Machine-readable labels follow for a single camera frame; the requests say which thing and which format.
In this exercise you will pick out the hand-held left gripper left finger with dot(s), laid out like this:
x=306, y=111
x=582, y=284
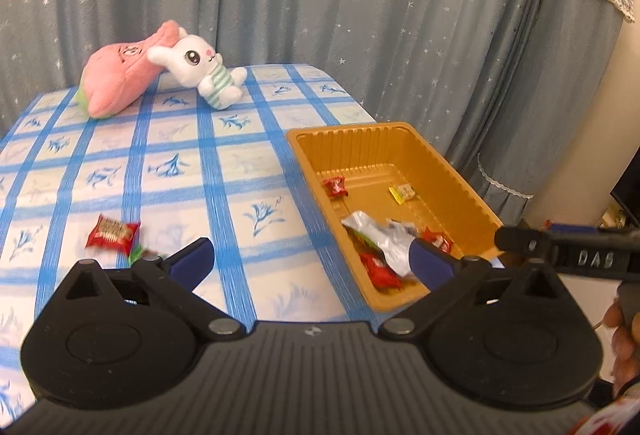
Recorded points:
x=197, y=260

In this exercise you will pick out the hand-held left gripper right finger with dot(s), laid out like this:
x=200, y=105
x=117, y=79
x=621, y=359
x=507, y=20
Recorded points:
x=430, y=265

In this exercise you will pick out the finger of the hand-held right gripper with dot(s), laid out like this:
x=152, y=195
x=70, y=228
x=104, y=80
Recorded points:
x=572, y=229
x=520, y=241

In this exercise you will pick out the red snack packet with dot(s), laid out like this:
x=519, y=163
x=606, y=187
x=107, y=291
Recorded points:
x=440, y=242

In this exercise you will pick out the red packet with yellow print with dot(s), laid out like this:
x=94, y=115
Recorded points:
x=380, y=271

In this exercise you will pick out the white and green pouch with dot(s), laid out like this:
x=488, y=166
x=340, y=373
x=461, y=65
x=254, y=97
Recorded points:
x=380, y=242

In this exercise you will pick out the green-ended brown candy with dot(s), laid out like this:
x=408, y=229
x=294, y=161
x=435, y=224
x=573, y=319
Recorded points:
x=137, y=256

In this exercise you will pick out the yellow candy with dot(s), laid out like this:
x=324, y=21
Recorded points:
x=402, y=192

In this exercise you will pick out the orange plastic tray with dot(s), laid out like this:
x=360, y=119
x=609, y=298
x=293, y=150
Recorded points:
x=450, y=185

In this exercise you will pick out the red biscuit packet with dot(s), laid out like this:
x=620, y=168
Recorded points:
x=111, y=232

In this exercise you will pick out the small shiny red packet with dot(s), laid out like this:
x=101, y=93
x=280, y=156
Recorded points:
x=335, y=187

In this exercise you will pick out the person's right hand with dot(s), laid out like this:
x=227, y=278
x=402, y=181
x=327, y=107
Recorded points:
x=627, y=350

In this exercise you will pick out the small white packet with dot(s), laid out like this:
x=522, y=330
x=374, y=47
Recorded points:
x=402, y=228

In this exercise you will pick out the black flat object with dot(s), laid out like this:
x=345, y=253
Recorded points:
x=627, y=195

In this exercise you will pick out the blue checked tablecloth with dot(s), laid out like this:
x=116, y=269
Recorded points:
x=225, y=175

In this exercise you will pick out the grey lace-trimmed cover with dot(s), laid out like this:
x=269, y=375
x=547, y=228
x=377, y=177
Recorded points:
x=560, y=90

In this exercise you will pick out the person's red white clothing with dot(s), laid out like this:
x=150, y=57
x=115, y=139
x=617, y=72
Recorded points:
x=607, y=417

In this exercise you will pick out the white rabbit plush toy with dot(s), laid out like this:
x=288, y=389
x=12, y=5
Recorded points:
x=195, y=62

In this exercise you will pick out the pink plush toy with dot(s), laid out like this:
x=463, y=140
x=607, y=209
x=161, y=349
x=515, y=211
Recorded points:
x=117, y=75

